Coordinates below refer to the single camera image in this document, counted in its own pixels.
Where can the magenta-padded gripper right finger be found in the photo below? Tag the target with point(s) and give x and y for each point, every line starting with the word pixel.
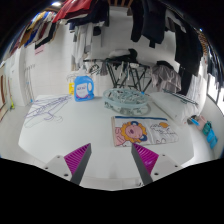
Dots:
pixel 146 159

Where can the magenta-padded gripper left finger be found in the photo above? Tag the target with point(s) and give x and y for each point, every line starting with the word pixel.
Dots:
pixel 77 159

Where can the cartoon print white towel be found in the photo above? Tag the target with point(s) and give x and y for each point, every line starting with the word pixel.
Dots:
pixel 160 131

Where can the white pillow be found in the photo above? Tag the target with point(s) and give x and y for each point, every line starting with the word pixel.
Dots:
pixel 170 105

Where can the pink bucket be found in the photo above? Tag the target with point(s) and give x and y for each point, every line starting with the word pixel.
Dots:
pixel 201 122

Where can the round pale green peg hanger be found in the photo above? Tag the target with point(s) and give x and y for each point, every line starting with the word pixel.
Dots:
pixel 110 100

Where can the blue plastic items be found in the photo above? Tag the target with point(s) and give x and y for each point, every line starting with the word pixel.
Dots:
pixel 210 136

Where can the blue detergent bottle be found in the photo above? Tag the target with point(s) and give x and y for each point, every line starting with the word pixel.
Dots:
pixel 83 90

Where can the yellow detergent bottle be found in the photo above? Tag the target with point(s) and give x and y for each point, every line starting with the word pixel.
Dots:
pixel 71 88

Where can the dark green hoop hanger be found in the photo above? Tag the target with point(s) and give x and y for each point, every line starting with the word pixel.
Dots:
pixel 180 96

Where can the grey garment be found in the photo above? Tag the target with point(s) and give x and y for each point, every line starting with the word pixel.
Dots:
pixel 165 78

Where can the green plastic hangers bunch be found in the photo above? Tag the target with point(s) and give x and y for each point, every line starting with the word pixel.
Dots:
pixel 93 69

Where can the black folding drying rack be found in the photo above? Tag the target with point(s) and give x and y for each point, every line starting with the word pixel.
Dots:
pixel 111 71

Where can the dark framed window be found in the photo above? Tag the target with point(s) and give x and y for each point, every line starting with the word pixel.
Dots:
pixel 215 93

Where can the white folded garment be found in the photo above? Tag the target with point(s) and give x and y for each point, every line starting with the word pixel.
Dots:
pixel 118 53

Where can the dark hanging clothes row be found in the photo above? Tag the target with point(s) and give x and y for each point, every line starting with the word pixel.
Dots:
pixel 150 20

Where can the colourful hanging clothes row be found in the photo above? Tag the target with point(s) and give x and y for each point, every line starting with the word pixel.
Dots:
pixel 73 6

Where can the pink wall sign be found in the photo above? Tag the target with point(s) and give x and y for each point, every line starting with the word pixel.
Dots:
pixel 39 50

